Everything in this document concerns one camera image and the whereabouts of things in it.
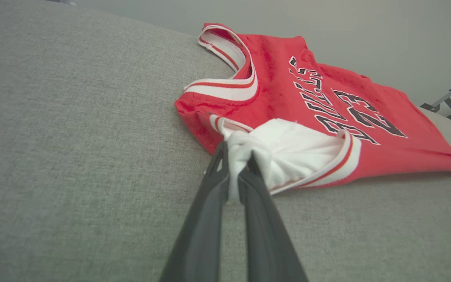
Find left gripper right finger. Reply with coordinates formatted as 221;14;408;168
237;152;309;282

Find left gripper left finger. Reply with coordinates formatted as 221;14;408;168
159;141;231;282

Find grey fabric sofa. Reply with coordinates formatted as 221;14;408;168
0;0;451;282

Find red basketball jersey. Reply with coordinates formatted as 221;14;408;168
174;22;451;202

